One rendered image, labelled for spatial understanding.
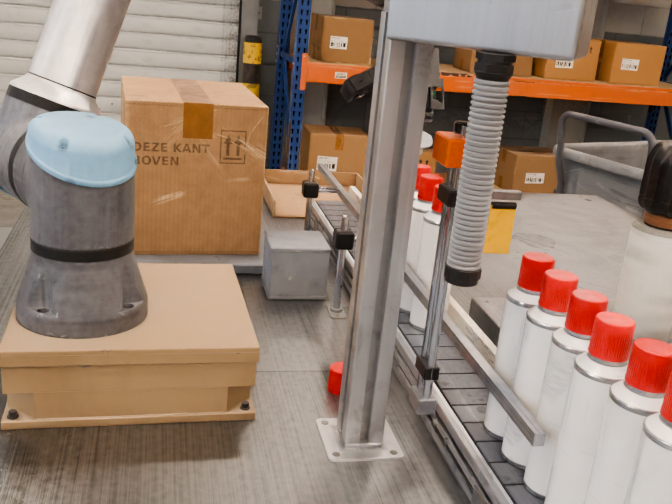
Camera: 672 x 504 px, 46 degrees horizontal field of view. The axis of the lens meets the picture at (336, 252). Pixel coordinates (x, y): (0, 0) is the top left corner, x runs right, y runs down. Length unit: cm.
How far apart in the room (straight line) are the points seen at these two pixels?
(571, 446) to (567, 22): 36
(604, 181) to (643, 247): 212
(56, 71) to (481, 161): 55
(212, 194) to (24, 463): 65
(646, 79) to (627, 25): 85
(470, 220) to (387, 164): 12
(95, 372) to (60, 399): 5
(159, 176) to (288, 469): 66
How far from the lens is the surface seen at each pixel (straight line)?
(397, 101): 79
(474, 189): 71
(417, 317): 112
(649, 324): 113
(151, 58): 512
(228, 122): 137
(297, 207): 183
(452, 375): 101
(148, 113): 136
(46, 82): 103
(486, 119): 70
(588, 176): 326
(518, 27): 71
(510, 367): 85
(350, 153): 472
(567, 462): 74
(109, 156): 90
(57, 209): 91
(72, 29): 103
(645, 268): 111
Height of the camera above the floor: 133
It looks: 19 degrees down
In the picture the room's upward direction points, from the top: 6 degrees clockwise
